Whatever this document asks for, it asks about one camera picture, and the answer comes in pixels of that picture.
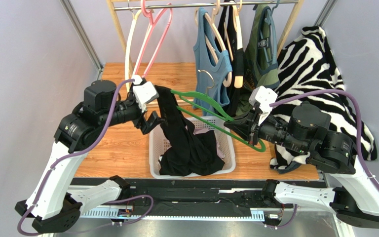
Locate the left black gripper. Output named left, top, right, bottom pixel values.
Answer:
left=100, top=94, right=165, bottom=134

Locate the green plastic hanger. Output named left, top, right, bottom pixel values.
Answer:
left=170, top=89, right=266, bottom=153

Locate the lilac tank top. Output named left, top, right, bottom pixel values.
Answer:
left=192, top=128, right=227, bottom=160

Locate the light wooden hanger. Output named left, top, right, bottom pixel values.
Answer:
left=224, top=0, right=244, bottom=88

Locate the black tank top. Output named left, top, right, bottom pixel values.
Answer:
left=155, top=85, right=225, bottom=176

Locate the blue tank top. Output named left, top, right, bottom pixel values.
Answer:
left=192, top=8, right=233, bottom=117

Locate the pink plastic hanger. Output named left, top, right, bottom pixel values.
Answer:
left=132, top=0, right=174, bottom=78

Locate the cream plastic hanger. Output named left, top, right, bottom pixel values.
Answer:
left=124, top=9, right=142, bottom=80

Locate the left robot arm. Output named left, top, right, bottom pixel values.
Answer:
left=15, top=77, right=163, bottom=236

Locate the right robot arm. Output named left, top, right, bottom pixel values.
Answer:
left=224, top=102, right=379, bottom=229

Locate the olive green tank top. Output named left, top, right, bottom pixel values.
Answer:
left=236, top=5, right=280, bottom=116

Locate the teal plastic hanger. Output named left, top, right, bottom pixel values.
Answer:
left=250, top=1, right=280, bottom=69

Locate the white plastic basket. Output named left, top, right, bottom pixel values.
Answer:
left=149, top=116, right=236, bottom=179

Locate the zebra print blanket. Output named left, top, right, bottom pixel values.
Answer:
left=264, top=26, right=379, bottom=174

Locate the wooden clothes rack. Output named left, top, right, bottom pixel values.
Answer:
left=107, top=0, right=304, bottom=69

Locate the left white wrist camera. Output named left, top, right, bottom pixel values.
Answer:
left=131, top=75, right=159, bottom=112

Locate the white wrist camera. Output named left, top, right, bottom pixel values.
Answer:
left=131, top=75, right=159, bottom=112
left=248, top=86, right=277, bottom=125

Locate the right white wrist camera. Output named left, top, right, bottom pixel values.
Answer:
left=248, top=86, right=277, bottom=125

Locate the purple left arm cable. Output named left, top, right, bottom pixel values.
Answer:
left=17, top=78, right=155, bottom=237

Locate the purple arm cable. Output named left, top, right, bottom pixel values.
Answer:
left=17, top=78, right=155, bottom=237
left=265, top=88, right=379, bottom=230

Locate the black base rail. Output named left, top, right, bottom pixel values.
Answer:
left=69, top=177, right=295, bottom=219

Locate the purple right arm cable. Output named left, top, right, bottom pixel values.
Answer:
left=265, top=88, right=379, bottom=230

